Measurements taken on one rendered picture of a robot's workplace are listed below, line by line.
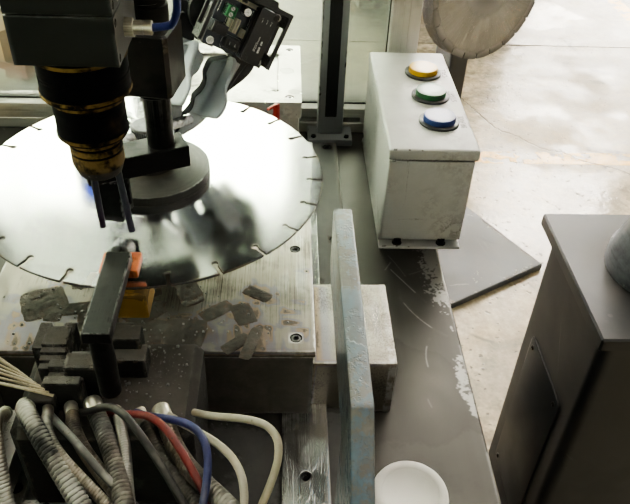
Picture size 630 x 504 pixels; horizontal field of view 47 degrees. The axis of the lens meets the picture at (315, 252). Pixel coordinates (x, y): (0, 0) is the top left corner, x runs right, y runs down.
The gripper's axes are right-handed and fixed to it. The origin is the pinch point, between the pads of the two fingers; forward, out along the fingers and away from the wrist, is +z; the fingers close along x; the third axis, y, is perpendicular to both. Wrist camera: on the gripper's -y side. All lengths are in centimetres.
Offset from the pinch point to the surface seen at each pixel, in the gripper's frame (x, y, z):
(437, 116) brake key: 32.3, -7.2, -11.0
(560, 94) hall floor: 197, -168, -35
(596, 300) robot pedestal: 53, 11, 0
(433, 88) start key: 34.4, -14.0, -13.8
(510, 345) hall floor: 121, -55, 34
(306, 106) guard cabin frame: 30.0, -36.9, -2.4
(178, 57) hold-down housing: -5.9, 12.8, -7.2
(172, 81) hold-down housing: -6.1, 14.3, -5.5
